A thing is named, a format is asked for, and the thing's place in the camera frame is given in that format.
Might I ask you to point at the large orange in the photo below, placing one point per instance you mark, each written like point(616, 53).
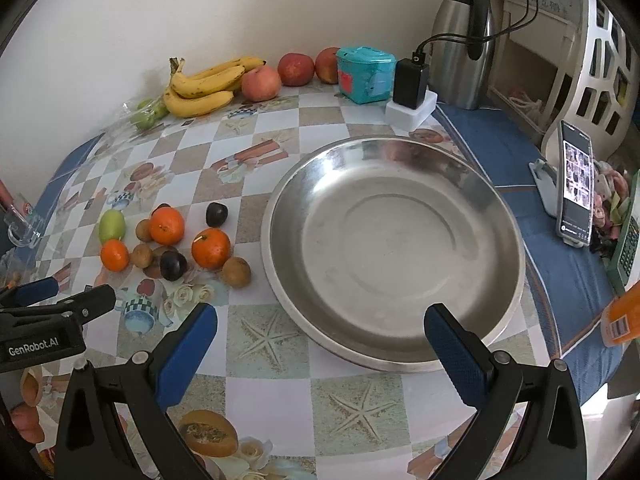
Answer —
point(167, 226)
point(211, 248)

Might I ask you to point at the right red apple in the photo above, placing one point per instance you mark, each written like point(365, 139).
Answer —
point(326, 66)

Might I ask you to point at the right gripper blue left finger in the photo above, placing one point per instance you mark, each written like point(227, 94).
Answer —
point(91, 443)

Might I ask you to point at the teal plastic box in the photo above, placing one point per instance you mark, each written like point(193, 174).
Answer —
point(365, 74)

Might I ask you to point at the glass mug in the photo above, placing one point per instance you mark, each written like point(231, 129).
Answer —
point(25, 225)

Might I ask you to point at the middle red apple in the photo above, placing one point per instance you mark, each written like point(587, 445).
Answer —
point(296, 69)

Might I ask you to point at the clear box of green fruit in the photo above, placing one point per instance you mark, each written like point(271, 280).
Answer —
point(143, 116)

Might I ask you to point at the pale red apple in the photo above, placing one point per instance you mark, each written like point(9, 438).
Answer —
point(261, 84)

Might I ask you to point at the green calculator box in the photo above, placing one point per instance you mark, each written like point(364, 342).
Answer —
point(623, 269)

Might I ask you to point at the steel thermos jug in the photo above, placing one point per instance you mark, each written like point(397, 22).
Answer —
point(460, 59)

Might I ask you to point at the blue cloth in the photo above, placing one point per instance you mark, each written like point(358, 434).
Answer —
point(569, 285)

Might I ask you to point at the orange bottle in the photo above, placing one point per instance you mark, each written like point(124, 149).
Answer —
point(620, 320)

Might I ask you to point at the white plastic basket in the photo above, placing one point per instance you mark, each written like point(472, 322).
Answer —
point(604, 88)

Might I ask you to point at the black power adapter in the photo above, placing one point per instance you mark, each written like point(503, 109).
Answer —
point(410, 80)

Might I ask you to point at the brown kiwi fruit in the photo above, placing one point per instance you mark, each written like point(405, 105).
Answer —
point(143, 232)
point(142, 256)
point(236, 272)

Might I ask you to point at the dark plum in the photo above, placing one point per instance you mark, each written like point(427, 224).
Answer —
point(216, 214)
point(173, 265)
point(160, 206)

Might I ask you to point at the large steel bowl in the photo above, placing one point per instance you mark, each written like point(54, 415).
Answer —
point(362, 236)

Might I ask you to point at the yellow banana bunch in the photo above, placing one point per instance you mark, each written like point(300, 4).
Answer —
point(205, 92)

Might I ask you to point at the small orange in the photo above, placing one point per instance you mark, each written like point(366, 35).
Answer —
point(114, 256)

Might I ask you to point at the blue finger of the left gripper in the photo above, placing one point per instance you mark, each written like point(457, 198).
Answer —
point(30, 293)
point(88, 305)

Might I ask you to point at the white phone stand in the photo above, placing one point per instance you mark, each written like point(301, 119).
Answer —
point(546, 181)

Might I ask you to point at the smartphone on stand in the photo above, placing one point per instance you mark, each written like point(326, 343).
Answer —
point(575, 186)

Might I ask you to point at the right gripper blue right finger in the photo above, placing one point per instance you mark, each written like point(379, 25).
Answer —
point(550, 442)

